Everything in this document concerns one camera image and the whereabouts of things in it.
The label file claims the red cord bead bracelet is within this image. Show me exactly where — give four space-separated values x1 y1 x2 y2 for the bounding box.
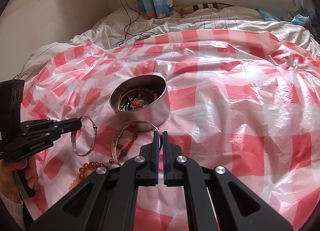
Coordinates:
108 125 139 164

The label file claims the left hand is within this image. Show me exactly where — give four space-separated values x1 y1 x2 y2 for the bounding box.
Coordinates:
1 155 39 203

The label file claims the red white checkered plastic sheet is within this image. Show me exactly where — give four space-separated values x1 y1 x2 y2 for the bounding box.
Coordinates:
22 30 319 230

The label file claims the black charging cable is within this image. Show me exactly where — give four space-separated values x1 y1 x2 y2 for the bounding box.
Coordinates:
117 0 161 48

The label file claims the round silver metal tin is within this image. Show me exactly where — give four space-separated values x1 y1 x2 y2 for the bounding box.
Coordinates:
109 75 171 132

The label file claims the light blue plastic bag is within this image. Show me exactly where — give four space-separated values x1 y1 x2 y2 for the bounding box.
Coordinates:
256 9 311 28

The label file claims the white knit sleeve forearm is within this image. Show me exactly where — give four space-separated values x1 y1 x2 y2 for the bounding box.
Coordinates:
1 194 25 230

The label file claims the silver cuff bangle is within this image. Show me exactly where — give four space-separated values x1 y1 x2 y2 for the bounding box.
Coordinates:
111 120 162 166

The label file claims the striped pillow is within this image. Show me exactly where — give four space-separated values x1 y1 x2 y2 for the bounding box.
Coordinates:
174 2 233 17

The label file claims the white striped bed quilt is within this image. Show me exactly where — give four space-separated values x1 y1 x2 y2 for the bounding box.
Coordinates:
18 6 319 81

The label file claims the amber bead bracelet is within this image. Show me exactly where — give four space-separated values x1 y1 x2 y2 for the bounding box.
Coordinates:
68 161 109 192

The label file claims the engraved silver bangle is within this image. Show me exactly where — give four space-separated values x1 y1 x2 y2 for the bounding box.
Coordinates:
70 115 98 157

